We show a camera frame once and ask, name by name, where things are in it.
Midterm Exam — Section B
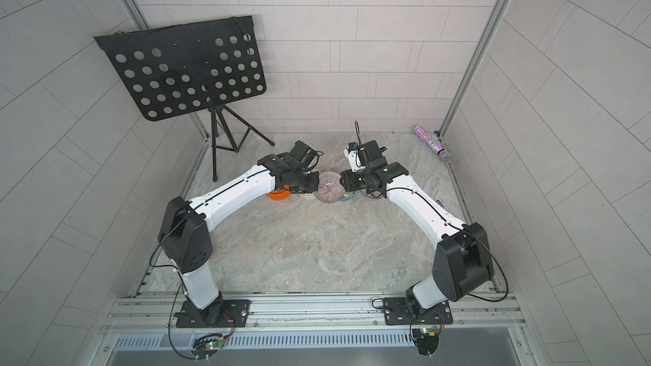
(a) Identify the orange plastic bowl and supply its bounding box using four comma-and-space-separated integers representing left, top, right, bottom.
266, 190, 291, 201

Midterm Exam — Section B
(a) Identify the purple striped bowl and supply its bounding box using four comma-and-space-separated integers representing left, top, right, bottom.
360, 190, 381, 199
314, 171, 346, 203

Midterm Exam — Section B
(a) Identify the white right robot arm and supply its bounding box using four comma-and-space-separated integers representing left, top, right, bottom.
340, 141, 494, 314

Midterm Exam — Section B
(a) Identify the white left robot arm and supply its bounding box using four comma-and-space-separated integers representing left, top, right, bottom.
158, 141, 321, 311

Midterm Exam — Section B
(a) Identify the playing card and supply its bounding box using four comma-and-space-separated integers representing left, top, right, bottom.
435, 199, 449, 212

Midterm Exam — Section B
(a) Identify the black perforated music stand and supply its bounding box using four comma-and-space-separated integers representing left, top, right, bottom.
95, 15, 267, 153

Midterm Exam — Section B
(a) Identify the right circuit board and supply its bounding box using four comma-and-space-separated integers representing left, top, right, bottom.
410, 328, 440, 357

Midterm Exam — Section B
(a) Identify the circuit board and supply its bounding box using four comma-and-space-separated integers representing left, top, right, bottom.
191, 333, 226, 362
410, 328, 440, 357

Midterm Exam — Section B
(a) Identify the left circuit board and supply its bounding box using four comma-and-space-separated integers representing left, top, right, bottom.
191, 333, 226, 362

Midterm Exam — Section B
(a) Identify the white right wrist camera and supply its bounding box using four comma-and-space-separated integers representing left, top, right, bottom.
344, 142, 364, 172

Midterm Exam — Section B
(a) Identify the aluminium front rail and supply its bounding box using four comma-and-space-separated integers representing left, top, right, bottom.
99, 292, 526, 334

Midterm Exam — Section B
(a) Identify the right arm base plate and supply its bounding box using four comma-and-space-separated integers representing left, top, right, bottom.
371, 297, 454, 325

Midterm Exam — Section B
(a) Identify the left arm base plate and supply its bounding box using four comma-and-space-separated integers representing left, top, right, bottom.
173, 299, 251, 329

